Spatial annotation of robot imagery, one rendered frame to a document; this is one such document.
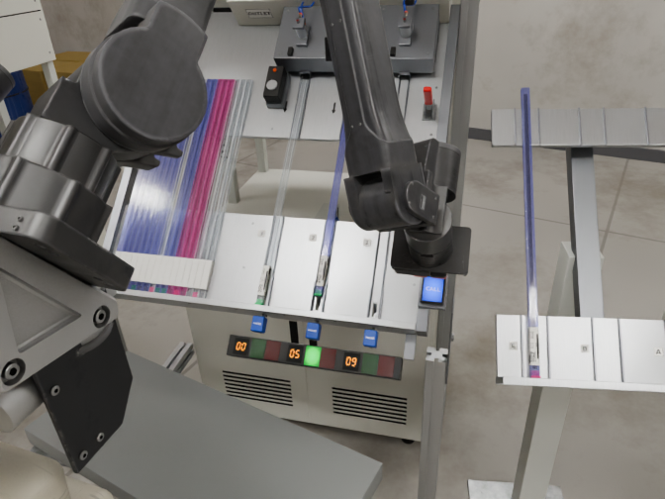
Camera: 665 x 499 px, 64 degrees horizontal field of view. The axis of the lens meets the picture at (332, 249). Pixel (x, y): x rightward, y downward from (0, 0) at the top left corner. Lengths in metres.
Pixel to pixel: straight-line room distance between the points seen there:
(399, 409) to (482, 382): 0.46
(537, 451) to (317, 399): 0.63
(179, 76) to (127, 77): 0.04
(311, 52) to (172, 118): 0.84
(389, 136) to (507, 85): 3.56
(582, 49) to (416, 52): 2.88
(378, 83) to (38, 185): 0.36
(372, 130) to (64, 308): 0.34
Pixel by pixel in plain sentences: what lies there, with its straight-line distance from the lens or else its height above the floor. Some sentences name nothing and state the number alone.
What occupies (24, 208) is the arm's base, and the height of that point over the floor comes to 1.22.
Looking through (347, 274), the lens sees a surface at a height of 0.78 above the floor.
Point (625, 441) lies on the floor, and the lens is 1.92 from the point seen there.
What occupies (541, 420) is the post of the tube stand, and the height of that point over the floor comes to 0.42.
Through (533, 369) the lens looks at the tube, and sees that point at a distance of 0.92.
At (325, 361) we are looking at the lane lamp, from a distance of 1.03.
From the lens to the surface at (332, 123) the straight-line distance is 1.17.
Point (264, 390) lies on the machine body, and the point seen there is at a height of 0.17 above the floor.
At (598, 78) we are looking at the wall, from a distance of 4.01.
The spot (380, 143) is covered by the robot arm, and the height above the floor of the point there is 1.15.
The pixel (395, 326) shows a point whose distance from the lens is 0.98.
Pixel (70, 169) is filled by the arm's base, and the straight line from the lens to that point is 0.37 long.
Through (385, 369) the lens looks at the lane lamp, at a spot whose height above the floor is 0.65.
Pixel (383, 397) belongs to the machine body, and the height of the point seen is 0.22.
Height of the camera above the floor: 1.34
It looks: 30 degrees down
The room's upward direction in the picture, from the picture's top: 3 degrees counter-clockwise
